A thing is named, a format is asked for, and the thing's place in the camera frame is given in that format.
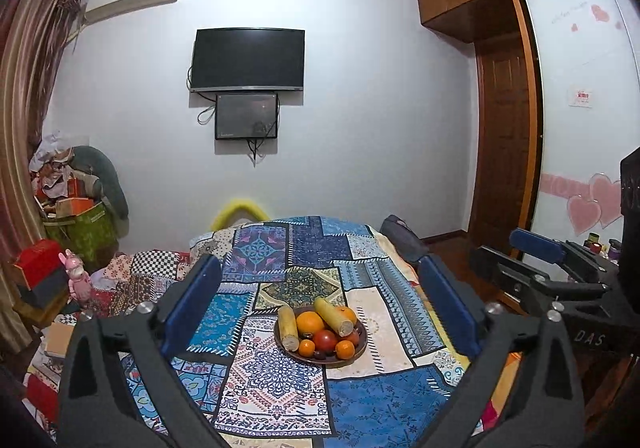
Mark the green cardboard box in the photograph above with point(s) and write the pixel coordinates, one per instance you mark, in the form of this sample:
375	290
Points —
91	235

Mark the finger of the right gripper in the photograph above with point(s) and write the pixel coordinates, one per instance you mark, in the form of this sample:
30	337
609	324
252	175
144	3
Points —
545	249
509	275

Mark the red box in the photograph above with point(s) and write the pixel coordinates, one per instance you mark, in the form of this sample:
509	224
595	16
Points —
36	263

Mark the white sliding wardrobe door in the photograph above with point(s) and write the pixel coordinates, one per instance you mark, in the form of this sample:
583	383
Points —
588	61

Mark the black wall television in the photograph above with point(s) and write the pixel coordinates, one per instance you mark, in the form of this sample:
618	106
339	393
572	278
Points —
247	59

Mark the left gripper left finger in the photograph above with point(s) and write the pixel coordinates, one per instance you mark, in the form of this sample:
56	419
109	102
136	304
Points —
183	305

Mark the dark red tomato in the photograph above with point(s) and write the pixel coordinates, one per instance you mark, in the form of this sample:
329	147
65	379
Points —
325	341

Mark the grey plush pillow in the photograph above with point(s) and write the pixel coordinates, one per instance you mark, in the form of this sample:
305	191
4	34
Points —
92	161

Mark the small mandarin orange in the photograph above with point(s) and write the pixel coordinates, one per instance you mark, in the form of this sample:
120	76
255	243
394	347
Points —
345	350
306	348

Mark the yellow sugarcane piece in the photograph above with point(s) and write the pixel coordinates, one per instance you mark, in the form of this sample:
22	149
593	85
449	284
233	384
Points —
333	317
288	328

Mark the small black monitor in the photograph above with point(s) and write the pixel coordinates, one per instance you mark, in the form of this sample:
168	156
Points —
246	116

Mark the large orange with sticker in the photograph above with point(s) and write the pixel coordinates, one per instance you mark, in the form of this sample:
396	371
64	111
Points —
308	323

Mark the yellow fuzzy chair back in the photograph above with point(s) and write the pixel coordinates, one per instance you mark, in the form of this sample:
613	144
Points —
235	209

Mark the blue patchwork patterned cloth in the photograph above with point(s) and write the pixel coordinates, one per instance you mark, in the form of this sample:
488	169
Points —
252	394

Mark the pink rabbit toy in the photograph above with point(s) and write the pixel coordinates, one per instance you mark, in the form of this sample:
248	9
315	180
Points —
79	282

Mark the dark purple round plate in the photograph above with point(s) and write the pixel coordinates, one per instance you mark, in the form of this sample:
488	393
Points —
321	359

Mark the striped brown curtain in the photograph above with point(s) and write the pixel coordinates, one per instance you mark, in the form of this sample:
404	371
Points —
34	34

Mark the brown wooden wardrobe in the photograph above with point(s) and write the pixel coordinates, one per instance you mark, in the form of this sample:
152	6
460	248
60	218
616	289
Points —
509	111

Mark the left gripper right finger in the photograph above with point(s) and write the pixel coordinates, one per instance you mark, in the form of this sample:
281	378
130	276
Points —
458	308

